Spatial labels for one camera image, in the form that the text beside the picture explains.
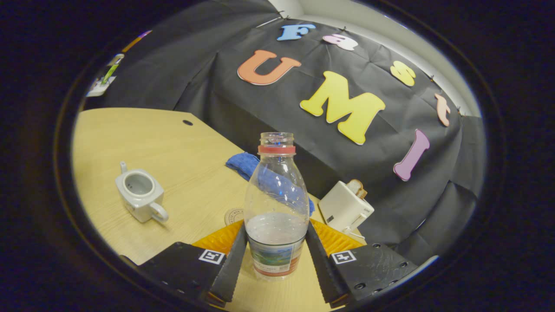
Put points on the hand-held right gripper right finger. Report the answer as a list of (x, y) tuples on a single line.
[(321, 268)]

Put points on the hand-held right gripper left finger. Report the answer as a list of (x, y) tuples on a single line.
[(232, 268)]

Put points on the round brown coaster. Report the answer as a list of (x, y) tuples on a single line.
[(234, 216)]

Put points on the clear plastic water bottle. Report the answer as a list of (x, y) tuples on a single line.
[(277, 195)]

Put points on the white teacup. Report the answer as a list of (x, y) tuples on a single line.
[(143, 208)]

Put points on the green drink bottle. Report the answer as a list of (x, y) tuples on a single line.
[(110, 73)]

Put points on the white toaster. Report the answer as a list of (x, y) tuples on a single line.
[(342, 206)]

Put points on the bread slice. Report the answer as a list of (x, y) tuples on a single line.
[(357, 187)]

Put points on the blue towel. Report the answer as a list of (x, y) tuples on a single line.
[(243, 164)]

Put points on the white side table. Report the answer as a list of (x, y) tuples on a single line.
[(99, 89)]

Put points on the computer monitor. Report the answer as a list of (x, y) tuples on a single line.
[(135, 42)]

